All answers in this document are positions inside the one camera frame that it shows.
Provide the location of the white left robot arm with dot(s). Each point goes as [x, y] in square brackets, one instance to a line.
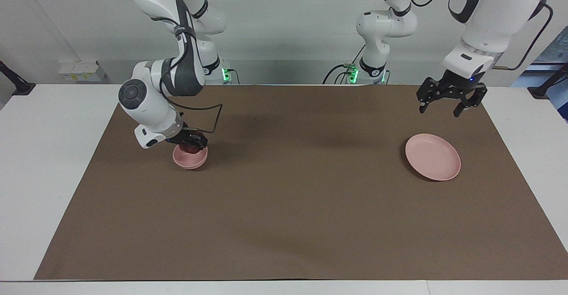
[488, 24]

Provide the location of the black table clamp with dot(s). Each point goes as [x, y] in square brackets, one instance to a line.
[20, 86]
[543, 88]

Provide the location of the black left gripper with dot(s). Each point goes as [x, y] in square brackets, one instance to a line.
[452, 88]

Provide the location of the pink bowl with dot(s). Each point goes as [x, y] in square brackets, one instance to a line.
[188, 161]

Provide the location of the white wall socket box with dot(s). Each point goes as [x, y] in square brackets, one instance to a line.
[82, 71]

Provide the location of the pink plate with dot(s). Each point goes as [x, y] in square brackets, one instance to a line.
[432, 157]

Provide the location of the blue panel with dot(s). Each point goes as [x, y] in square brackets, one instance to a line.
[554, 51]

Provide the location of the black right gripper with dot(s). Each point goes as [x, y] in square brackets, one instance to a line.
[191, 137]

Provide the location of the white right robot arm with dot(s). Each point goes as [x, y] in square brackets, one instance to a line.
[151, 108]

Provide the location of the dark red apple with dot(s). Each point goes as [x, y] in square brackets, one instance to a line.
[192, 149]

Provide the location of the brown table mat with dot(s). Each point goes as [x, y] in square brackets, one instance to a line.
[284, 206]

